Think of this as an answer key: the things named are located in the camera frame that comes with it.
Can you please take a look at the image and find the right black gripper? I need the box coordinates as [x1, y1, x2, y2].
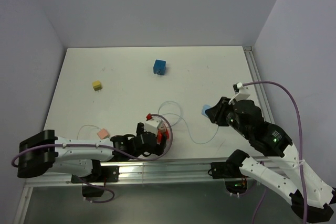
[205, 95, 250, 138]

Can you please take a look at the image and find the light blue plug charger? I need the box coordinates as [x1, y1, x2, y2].
[202, 104, 211, 117]

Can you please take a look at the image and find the red cube socket adapter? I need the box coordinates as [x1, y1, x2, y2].
[156, 126, 170, 144]

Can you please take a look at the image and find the pink plug charger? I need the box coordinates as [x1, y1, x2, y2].
[97, 129, 110, 140]
[159, 123, 167, 133]

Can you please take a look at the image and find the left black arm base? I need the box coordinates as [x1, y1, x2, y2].
[70, 166, 119, 204]

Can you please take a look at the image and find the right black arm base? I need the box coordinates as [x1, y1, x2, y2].
[207, 162, 257, 198]

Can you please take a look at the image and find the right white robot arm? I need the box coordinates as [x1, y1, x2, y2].
[205, 97, 335, 223]

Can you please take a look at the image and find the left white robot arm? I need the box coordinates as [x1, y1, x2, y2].
[12, 120, 172, 182]

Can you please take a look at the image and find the yellow plug adapter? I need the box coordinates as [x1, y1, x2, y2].
[92, 81, 102, 91]

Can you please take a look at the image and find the blue cube socket adapter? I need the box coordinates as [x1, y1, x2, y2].
[153, 59, 166, 76]

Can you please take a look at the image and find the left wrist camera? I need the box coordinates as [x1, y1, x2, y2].
[144, 114, 163, 135]

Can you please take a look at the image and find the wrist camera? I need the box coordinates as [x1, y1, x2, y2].
[144, 114, 163, 135]
[228, 82, 250, 105]

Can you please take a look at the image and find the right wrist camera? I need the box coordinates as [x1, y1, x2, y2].
[228, 82, 250, 105]

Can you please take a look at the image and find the aluminium front rail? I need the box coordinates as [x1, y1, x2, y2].
[26, 158, 263, 188]

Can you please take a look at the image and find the aluminium rail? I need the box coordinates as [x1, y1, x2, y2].
[26, 158, 263, 188]
[243, 46, 275, 124]

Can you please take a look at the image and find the aluminium right side rail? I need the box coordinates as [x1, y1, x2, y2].
[243, 46, 275, 124]

